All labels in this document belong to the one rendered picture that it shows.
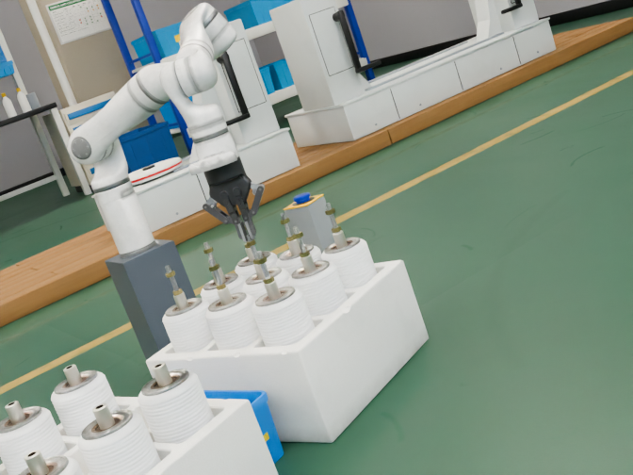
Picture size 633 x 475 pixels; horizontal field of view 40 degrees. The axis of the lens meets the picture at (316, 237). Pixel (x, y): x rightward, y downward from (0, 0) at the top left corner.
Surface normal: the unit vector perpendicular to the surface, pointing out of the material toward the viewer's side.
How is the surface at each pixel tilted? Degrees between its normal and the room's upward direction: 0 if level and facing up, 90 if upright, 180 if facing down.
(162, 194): 90
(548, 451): 0
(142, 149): 92
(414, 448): 0
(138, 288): 90
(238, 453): 90
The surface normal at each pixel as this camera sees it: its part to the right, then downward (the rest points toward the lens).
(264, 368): -0.53, 0.38
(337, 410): 0.78, -0.13
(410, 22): -0.79, 0.40
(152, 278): 0.52, 0.03
